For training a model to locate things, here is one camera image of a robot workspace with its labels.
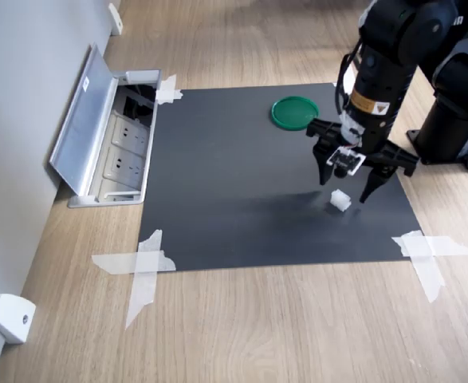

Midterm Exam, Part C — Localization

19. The small white plastic terminal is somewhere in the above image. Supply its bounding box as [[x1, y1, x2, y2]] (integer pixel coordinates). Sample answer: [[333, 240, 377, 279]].
[[329, 189, 352, 213]]

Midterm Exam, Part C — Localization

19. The round green lid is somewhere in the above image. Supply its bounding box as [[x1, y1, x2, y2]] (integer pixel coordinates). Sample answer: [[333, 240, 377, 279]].
[[271, 95, 321, 132]]

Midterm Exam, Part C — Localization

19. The dark grey mat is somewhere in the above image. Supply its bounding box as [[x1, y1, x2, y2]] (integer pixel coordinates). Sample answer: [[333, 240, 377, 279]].
[[139, 82, 423, 273]]

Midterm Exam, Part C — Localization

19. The white tape strip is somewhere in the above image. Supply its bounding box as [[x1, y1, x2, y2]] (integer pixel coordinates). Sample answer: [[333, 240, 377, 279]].
[[91, 249, 177, 276], [124, 229, 164, 330], [400, 230, 446, 304], [155, 87, 184, 106], [159, 73, 178, 93], [391, 234, 468, 259]]

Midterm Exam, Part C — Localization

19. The white power socket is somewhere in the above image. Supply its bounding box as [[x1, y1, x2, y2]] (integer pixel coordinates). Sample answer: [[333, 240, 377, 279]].
[[112, 114, 149, 147], [103, 146, 145, 180]]

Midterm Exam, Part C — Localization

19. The silver table socket box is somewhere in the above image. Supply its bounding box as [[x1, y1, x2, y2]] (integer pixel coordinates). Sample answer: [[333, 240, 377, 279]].
[[49, 44, 163, 208]]

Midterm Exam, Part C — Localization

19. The grey partition panel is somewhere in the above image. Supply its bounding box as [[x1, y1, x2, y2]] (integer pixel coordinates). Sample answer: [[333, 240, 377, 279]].
[[0, 0, 121, 383]]

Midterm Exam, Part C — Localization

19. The white camera box with board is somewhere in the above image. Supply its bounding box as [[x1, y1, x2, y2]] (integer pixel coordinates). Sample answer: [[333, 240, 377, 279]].
[[326, 146, 367, 177]]

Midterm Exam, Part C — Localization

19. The camera cable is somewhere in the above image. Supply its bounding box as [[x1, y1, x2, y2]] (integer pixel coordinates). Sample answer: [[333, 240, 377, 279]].
[[334, 38, 364, 145]]

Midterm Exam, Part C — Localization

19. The white corner bracket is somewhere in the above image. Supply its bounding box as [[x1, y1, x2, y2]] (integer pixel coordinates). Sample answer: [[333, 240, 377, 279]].
[[108, 2, 124, 37], [0, 294, 37, 345]]

